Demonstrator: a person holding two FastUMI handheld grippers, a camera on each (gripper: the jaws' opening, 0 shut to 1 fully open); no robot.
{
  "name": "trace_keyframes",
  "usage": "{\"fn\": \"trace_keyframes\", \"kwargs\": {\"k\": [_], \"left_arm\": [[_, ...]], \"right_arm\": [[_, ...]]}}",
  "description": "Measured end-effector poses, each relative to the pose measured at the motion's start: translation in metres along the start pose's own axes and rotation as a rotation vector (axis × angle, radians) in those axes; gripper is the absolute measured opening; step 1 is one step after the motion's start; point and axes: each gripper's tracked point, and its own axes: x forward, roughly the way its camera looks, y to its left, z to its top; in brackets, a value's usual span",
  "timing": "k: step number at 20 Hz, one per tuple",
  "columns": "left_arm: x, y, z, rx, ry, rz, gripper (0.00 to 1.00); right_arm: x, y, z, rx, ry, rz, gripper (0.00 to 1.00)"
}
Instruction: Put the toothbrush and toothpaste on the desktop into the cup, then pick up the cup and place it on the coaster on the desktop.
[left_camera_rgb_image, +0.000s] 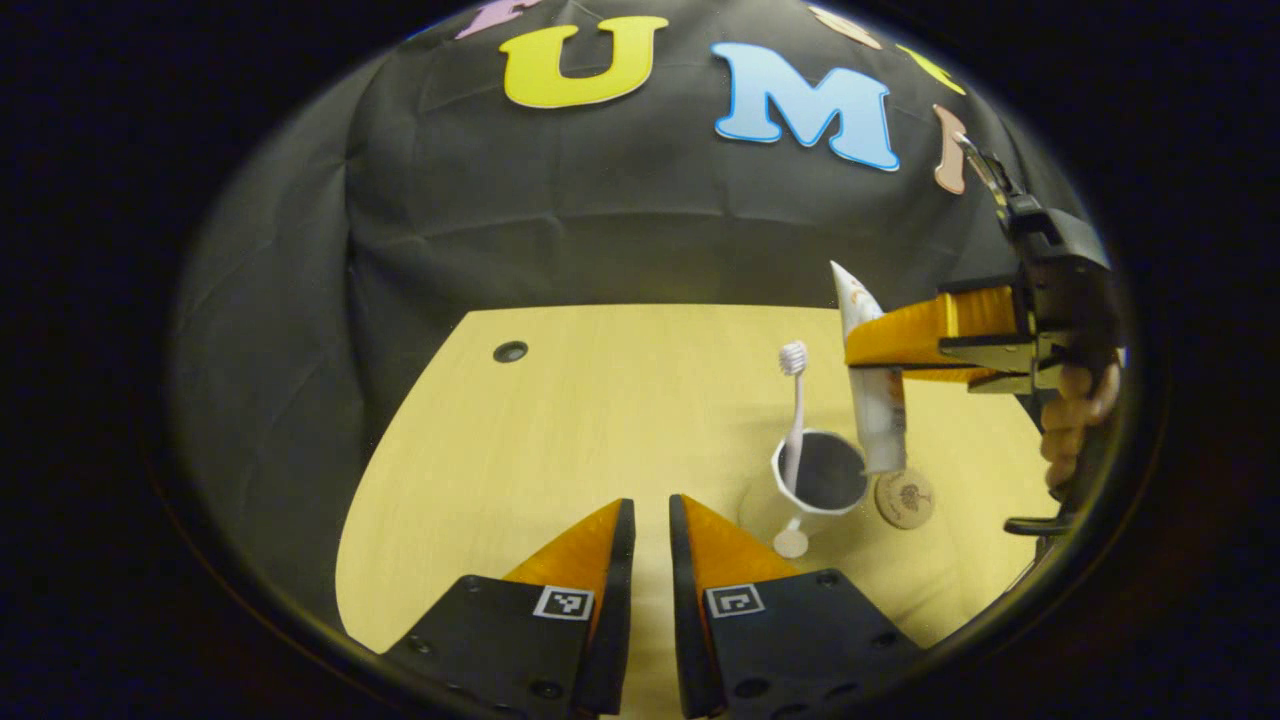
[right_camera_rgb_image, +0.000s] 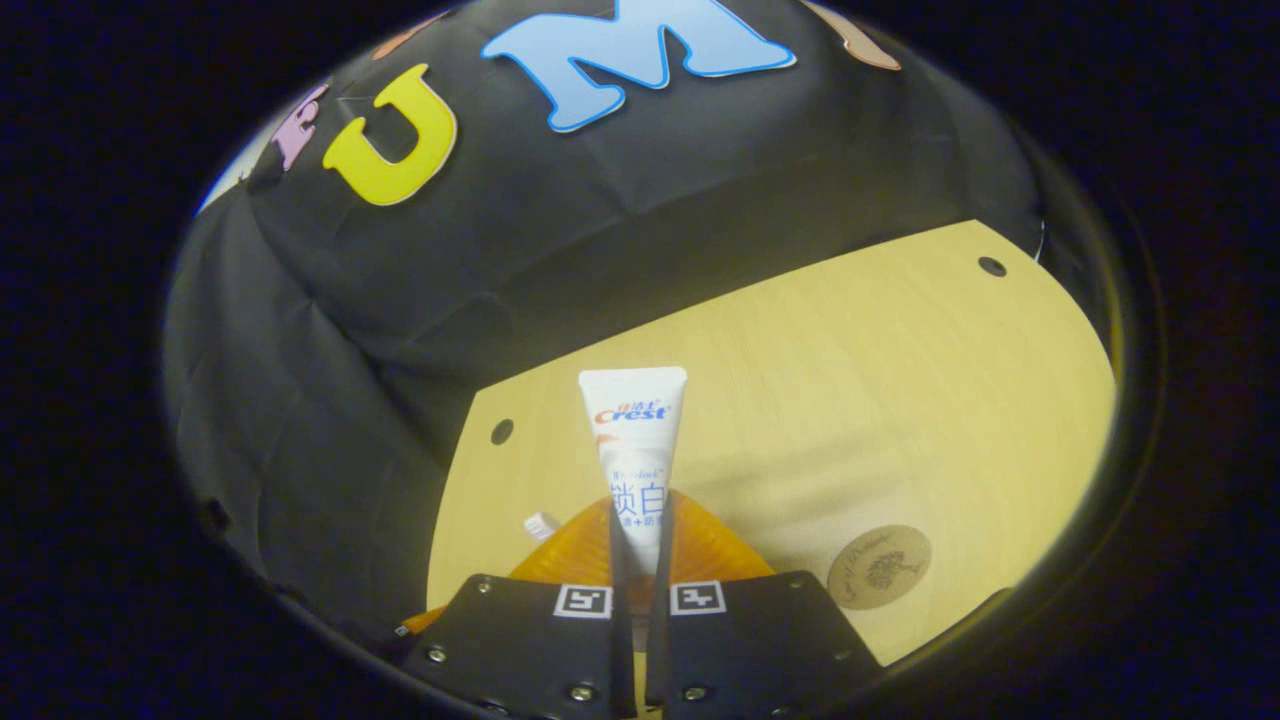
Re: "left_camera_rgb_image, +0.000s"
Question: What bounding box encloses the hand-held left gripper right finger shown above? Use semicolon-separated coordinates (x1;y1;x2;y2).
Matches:
668;494;926;719

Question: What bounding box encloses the white toothpaste tube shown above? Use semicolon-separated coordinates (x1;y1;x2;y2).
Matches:
830;260;909;475

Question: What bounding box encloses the wooden desktop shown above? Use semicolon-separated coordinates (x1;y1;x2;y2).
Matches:
335;303;1066;719

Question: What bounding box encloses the white toothbrush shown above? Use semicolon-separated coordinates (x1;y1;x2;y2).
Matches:
779;341;809;496

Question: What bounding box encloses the white cup with wooden handle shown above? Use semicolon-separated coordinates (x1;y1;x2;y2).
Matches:
770;430;871;559

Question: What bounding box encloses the round wooden coaster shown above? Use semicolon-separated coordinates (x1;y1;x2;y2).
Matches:
874;469;937;530

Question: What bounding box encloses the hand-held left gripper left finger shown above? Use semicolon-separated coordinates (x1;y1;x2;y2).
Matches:
383;498;637;719

